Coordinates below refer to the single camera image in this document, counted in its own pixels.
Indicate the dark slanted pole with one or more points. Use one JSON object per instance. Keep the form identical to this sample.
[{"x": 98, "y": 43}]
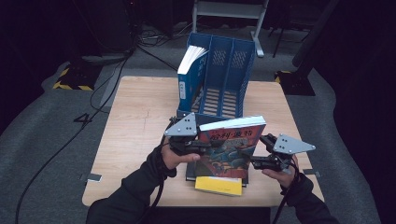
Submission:
[{"x": 314, "y": 31}]

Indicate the black book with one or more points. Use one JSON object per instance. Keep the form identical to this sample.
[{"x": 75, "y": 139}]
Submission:
[{"x": 190, "y": 174}]

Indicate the grey floor tape piece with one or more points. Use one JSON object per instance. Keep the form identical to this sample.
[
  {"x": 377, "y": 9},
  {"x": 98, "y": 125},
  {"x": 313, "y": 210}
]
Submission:
[
  {"x": 93, "y": 177},
  {"x": 311, "y": 173}
]

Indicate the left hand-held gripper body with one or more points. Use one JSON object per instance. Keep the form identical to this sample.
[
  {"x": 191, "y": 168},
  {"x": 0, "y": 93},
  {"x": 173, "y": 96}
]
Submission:
[{"x": 183, "y": 127}]

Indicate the person's right hand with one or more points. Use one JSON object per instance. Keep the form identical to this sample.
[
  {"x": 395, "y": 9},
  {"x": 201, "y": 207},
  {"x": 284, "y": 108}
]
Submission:
[{"x": 285, "y": 178}]

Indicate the person's left hand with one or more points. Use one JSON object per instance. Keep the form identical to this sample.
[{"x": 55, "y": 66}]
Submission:
[{"x": 174, "y": 160}]

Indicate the white metal stand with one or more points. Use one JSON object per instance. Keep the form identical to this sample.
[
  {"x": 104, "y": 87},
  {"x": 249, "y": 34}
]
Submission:
[{"x": 230, "y": 9}]

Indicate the dark equipment case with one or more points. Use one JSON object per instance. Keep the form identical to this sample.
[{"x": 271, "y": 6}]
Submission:
[{"x": 109, "y": 25}]

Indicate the red illustrated book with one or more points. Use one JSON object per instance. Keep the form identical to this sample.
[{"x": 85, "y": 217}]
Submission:
[{"x": 230, "y": 155}]

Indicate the yellow book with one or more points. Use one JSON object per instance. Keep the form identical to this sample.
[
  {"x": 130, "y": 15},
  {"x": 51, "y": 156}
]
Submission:
[{"x": 218, "y": 185}]

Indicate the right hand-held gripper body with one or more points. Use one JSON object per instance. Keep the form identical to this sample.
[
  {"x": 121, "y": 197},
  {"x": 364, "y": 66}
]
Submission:
[{"x": 289, "y": 144}]

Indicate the blue illustrated book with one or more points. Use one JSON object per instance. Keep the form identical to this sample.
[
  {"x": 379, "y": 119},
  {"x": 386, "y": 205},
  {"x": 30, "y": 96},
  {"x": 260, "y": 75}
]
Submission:
[{"x": 191, "y": 84}]

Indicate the blue plastic file rack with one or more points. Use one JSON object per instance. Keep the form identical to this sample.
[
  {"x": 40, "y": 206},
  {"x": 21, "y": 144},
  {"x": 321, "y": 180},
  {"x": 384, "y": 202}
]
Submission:
[{"x": 224, "y": 39}]

